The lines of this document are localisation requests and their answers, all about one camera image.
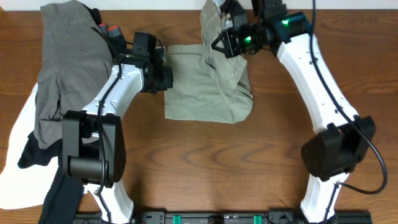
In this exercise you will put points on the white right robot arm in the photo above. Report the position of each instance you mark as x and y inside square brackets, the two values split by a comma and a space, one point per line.
[341, 138]

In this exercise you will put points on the black garment with red trim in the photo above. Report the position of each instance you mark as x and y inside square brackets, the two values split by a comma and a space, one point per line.
[112, 33]

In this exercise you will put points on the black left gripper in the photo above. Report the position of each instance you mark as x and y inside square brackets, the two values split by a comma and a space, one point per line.
[167, 83]

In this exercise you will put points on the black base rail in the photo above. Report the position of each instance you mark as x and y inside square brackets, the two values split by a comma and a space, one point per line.
[217, 217]

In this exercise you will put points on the khaki shorts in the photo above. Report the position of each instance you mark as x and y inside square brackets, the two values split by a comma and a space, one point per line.
[207, 85]

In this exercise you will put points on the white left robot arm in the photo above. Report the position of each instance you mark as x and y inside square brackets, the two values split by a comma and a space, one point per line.
[94, 151]

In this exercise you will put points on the black trousers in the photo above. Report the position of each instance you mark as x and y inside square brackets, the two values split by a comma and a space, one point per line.
[64, 196]

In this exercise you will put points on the white garment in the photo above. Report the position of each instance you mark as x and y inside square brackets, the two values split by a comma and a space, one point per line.
[24, 188]

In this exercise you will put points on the grey shorts on pile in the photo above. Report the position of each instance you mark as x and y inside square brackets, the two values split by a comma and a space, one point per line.
[76, 63]

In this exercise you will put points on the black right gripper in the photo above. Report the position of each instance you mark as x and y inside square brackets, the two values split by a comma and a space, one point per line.
[232, 50]

